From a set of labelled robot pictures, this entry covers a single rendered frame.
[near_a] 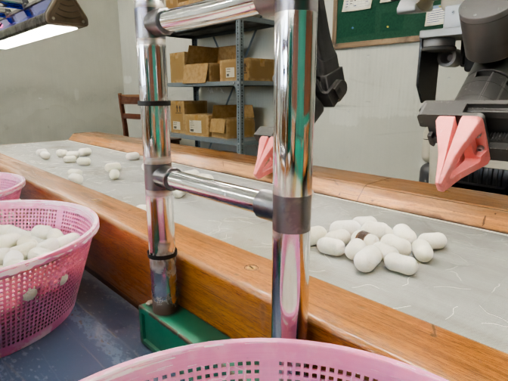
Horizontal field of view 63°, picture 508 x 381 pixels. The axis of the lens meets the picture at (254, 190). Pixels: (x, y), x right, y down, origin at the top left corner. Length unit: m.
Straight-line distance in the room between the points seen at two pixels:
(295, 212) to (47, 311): 0.29
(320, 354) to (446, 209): 0.41
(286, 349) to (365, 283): 0.16
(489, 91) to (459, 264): 0.20
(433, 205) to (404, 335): 0.37
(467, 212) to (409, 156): 2.14
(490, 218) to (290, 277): 0.40
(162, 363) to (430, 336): 0.16
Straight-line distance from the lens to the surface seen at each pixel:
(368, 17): 2.90
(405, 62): 2.76
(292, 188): 0.23
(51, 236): 0.55
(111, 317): 0.48
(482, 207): 0.61
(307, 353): 0.25
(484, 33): 0.53
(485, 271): 0.46
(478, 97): 0.53
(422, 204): 0.63
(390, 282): 0.40
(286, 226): 0.24
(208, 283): 0.36
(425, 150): 1.42
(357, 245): 0.44
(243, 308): 0.33
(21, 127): 5.10
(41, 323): 0.46
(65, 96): 5.22
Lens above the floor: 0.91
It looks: 13 degrees down
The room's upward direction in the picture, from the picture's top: straight up
